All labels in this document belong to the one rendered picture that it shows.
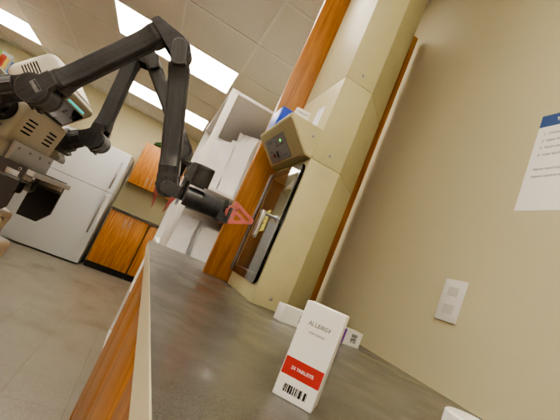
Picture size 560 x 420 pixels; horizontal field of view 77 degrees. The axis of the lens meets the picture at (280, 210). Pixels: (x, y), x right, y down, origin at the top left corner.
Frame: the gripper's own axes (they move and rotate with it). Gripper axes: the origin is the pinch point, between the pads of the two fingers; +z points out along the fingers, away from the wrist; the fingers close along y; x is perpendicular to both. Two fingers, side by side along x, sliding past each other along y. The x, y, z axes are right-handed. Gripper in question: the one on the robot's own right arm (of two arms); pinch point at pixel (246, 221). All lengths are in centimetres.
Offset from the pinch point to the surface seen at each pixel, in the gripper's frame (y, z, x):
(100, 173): 482, -116, -25
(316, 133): -5.1, 9.0, -33.1
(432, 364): -31, 52, 18
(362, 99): -5, 20, -51
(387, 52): -5, 22, -71
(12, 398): 102, -49, 114
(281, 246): -5.0, 11.6, 3.3
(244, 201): 31.9, 4.3, -10.0
